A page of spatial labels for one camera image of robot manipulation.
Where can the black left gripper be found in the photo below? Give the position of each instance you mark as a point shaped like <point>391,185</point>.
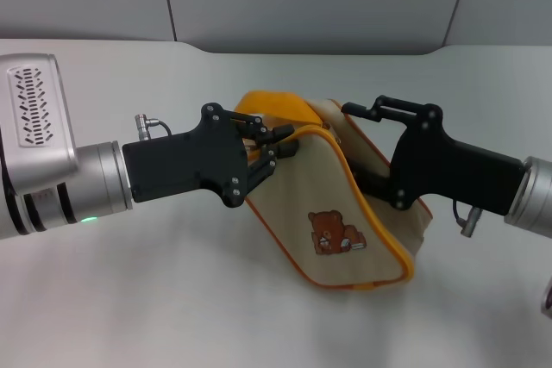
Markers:
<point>185,165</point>

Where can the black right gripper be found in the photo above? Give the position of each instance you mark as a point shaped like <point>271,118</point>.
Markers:
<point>453,170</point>

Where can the beige orange-trimmed bear food bag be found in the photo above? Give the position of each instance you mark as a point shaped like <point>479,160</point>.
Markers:
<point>302,187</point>

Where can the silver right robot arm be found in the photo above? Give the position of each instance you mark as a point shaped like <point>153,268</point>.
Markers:
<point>535,195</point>

